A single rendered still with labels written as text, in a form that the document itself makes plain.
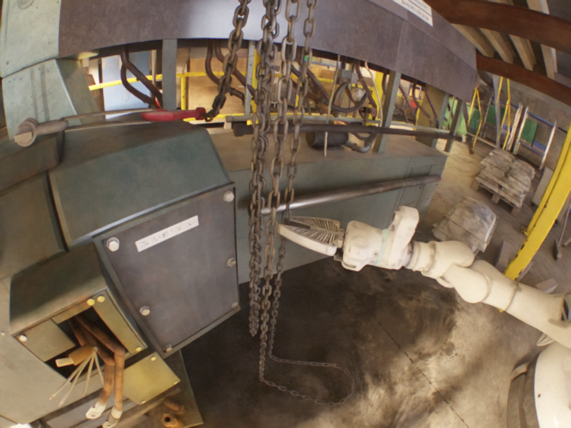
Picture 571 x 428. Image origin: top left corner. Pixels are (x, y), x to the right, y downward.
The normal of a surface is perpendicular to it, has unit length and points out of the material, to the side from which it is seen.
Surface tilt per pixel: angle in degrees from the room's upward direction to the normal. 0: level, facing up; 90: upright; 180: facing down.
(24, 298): 0
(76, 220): 45
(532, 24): 90
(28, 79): 90
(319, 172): 90
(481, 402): 0
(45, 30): 90
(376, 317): 0
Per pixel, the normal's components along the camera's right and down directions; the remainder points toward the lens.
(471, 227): -0.72, -0.15
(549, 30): -0.88, 0.18
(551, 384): -0.65, -0.76
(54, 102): 0.46, 0.53
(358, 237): 0.00, -0.83
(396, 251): -0.16, 0.02
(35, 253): 0.58, -0.27
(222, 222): 0.72, 0.44
